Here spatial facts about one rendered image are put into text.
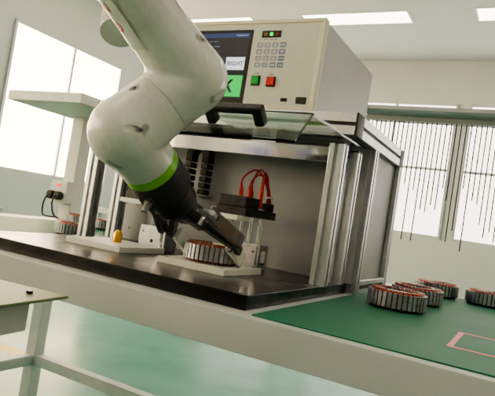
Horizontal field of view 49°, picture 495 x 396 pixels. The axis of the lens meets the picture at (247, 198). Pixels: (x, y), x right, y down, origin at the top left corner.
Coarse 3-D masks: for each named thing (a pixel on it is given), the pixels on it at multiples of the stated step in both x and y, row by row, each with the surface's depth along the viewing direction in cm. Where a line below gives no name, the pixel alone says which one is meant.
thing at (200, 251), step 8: (192, 240) 103; (200, 240) 109; (184, 248) 105; (192, 248) 102; (200, 248) 101; (208, 248) 101; (216, 248) 101; (224, 248) 102; (192, 256) 102; (200, 256) 101; (208, 256) 101; (216, 256) 101; (224, 256) 101; (224, 264) 102; (232, 264) 102
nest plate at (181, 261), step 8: (160, 256) 102; (168, 256) 104; (176, 256) 106; (184, 256) 109; (176, 264) 101; (184, 264) 100; (192, 264) 99; (200, 264) 99; (208, 264) 101; (216, 264) 103; (208, 272) 97; (216, 272) 97; (224, 272) 96; (232, 272) 98; (240, 272) 101; (248, 272) 104; (256, 272) 107
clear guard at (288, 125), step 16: (272, 112) 91; (288, 112) 90; (304, 112) 89; (192, 128) 93; (208, 128) 92; (224, 128) 91; (240, 128) 90; (256, 128) 88; (272, 128) 87; (288, 128) 86; (304, 128) 86; (320, 128) 99; (352, 144) 111
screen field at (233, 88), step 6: (228, 78) 124; (234, 78) 123; (240, 78) 122; (228, 84) 124; (234, 84) 123; (240, 84) 122; (228, 90) 123; (234, 90) 123; (228, 96) 123; (234, 96) 122
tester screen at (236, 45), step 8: (208, 40) 127; (216, 40) 126; (224, 40) 125; (232, 40) 124; (240, 40) 123; (248, 40) 122; (216, 48) 126; (224, 48) 125; (232, 48) 124; (240, 48) 123; (224, 56) 125; (232, 56) 124; (240, 56) 123; (232, 72) 123; (240, 72) 122
